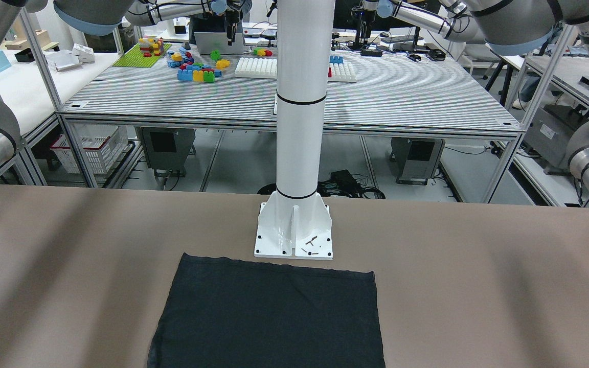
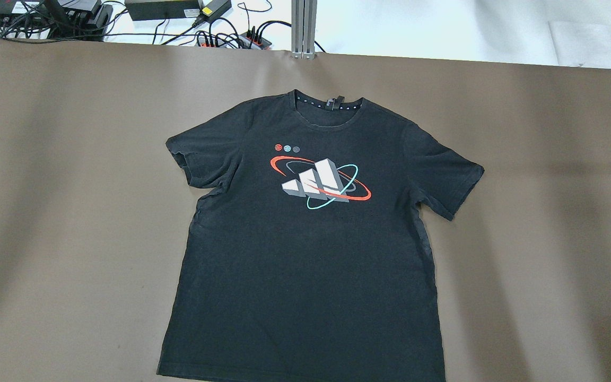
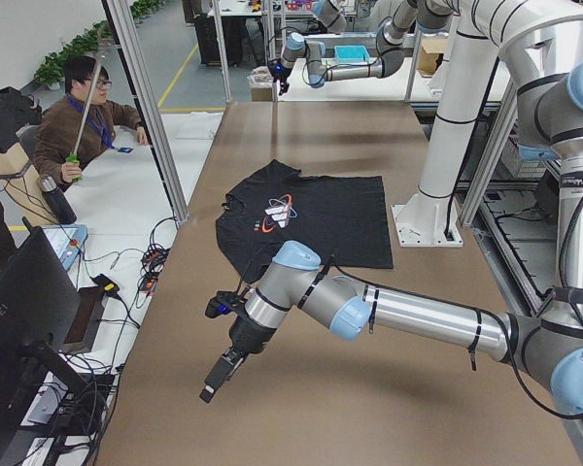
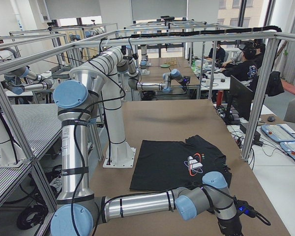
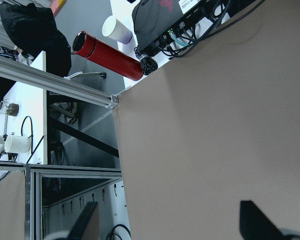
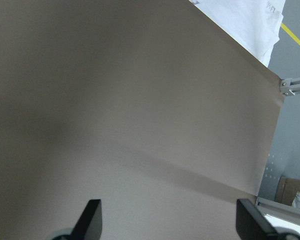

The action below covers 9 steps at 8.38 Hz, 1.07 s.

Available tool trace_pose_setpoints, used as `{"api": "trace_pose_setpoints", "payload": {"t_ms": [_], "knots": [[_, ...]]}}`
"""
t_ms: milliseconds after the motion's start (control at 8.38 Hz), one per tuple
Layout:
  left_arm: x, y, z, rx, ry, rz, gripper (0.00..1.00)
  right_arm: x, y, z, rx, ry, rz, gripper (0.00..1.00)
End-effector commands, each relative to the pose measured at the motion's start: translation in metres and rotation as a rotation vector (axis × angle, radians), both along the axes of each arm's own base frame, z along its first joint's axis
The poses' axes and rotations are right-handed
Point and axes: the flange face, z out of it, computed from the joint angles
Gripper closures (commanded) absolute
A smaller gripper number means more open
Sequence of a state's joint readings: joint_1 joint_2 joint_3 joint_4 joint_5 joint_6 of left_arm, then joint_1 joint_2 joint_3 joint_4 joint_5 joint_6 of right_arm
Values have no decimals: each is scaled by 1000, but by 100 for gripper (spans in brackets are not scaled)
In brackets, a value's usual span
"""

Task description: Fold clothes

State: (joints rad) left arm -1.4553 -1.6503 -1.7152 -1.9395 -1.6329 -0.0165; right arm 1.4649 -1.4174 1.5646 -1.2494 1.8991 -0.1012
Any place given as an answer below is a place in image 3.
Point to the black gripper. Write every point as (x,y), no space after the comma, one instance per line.
(281,78)
(246,336)

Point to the black printed t-shirt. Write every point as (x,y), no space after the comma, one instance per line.
(341,216)

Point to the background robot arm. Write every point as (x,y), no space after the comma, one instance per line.
(329,15)

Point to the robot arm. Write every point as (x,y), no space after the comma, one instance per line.
(426,16)
(541,43)

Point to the blue plastic tray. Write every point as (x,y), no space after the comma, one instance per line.
(351,54)

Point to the black power strip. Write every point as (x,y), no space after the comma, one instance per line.
(152,263)

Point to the cardboard box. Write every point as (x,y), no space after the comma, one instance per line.
(431,55)

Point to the blue grey teach pendant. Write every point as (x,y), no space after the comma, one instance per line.
(67,242)

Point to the black Huawei monitor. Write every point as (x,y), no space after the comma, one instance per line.
(38,304)

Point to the seated man brown jacket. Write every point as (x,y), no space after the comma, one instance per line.
(58,130)

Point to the black thermos bottle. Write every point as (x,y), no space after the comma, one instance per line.
(56,200)

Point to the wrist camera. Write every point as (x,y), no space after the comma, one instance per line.
(224,303)

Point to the aluminium frame post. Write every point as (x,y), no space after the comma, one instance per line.
(122,26)

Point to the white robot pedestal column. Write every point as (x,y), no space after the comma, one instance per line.
(428,219)

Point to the green handled long stick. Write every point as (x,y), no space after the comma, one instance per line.
(92,87)

